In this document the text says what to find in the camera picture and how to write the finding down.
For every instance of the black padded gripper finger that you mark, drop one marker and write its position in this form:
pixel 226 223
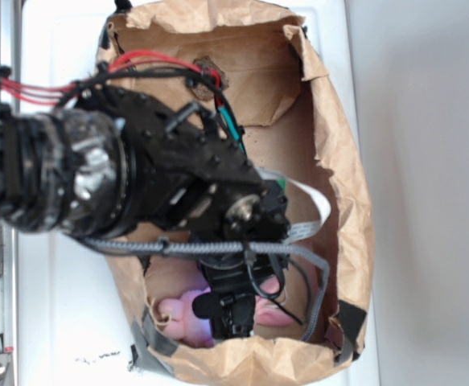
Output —
pixel 207 306

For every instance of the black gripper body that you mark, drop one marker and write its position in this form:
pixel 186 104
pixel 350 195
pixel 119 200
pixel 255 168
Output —
pixel 239 288

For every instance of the pink plush bunny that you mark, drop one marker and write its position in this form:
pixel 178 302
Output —
pixel 178 317

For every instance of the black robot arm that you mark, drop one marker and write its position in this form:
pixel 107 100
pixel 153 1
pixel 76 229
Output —
pixel 123 172

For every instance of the green wooden block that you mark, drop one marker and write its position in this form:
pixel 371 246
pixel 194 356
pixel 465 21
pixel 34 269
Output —
pixel 282 184

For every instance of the brown crumbly cube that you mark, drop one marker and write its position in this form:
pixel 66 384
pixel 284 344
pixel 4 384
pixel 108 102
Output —
pixel 207 65

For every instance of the brown paper bag tray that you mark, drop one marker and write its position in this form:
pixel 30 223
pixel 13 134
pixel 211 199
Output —
pixel 280 91

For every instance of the aluminium frame rail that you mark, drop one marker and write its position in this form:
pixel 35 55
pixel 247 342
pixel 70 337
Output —
pixel 9 42

